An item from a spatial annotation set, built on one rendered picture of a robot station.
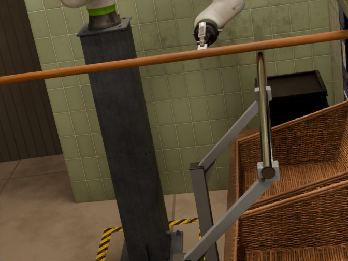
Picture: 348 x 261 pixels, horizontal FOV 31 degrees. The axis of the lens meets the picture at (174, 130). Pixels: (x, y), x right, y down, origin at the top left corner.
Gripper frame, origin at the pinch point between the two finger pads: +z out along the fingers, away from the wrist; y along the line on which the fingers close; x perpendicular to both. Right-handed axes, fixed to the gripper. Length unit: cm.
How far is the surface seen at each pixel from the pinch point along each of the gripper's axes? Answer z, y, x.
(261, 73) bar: 30.3, 1.6, -19.5
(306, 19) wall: -118, 24, -44
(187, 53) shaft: 6.9, -1.0, 4.5
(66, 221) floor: -97, 119, 105
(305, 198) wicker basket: 37, 41, -29
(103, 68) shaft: 7.2, 0.3, 34.1
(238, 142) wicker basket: -22, 47, -7
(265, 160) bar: 89, 2, -19
